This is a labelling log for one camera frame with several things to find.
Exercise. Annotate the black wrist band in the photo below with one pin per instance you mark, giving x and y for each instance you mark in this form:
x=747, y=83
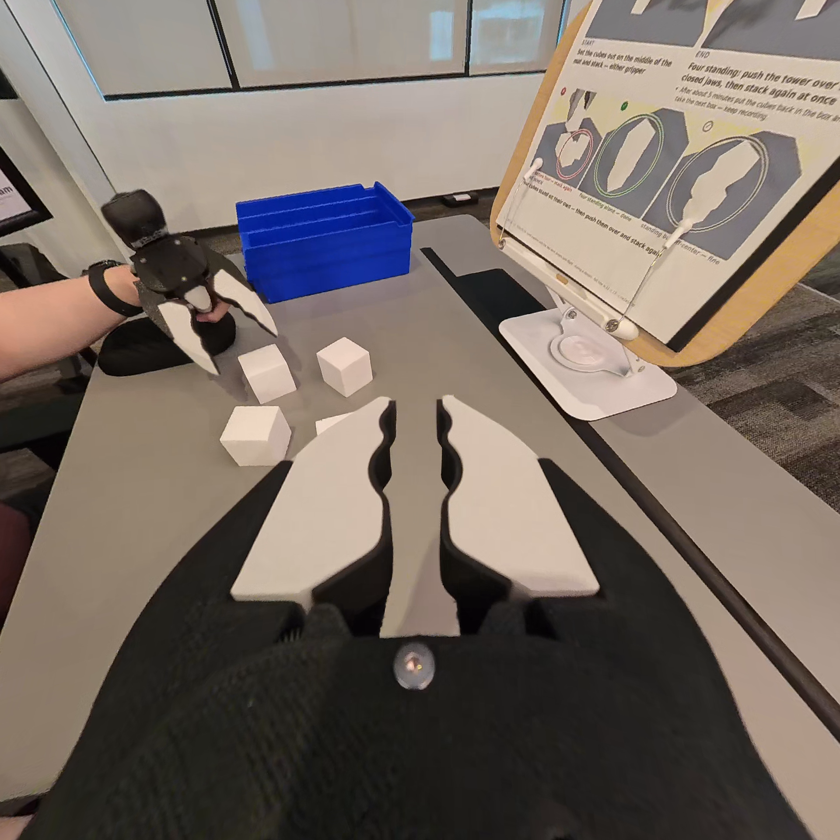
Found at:
x=105, y=295

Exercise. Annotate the white foam cube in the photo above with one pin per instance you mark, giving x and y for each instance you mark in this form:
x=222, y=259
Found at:
x=344, y=367
x=266, y=374
x=331, y=423
x=253, y=436

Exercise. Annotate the white document stand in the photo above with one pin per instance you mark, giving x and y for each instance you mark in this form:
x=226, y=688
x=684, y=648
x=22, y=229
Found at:
x=649, y=387

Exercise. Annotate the person's left forearm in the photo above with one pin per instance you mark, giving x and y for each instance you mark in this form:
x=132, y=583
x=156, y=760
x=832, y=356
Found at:
x=46, y=328

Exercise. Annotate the black mesh wrist rest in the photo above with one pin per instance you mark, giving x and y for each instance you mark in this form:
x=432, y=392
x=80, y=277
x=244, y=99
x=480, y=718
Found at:
x=138, y=351

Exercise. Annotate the wooden document board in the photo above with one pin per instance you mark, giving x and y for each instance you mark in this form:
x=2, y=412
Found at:
x=754, y=315

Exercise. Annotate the black framed wall sign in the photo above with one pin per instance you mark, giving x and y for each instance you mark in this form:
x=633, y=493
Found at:
x=19, y=197

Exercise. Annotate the blue plastic bin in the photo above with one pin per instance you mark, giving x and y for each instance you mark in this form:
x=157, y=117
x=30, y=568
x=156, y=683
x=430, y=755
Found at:
x=328, y=262

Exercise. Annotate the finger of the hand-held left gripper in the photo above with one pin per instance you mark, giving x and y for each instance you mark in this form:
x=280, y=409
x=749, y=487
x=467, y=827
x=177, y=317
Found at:
x=246, y=295
x=187, y=331

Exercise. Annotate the person's dark red shorts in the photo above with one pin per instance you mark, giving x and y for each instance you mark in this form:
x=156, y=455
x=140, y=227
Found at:
x=13, y=558

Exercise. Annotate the black floor box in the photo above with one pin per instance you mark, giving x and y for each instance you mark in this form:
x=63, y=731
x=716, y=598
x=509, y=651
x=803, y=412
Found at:
x=459, y=198

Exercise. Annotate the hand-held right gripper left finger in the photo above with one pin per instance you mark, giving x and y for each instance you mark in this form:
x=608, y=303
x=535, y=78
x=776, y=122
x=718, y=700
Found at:
x=308, y=525

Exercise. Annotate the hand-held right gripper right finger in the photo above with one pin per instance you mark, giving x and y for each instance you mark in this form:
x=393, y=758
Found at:
x=518, y=525

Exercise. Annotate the printed instruction sheet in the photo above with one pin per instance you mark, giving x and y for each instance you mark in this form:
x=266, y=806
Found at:
x=558, y=220

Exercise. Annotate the person's left hand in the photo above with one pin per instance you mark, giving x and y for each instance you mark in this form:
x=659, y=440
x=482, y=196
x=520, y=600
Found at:
x=215, y=313

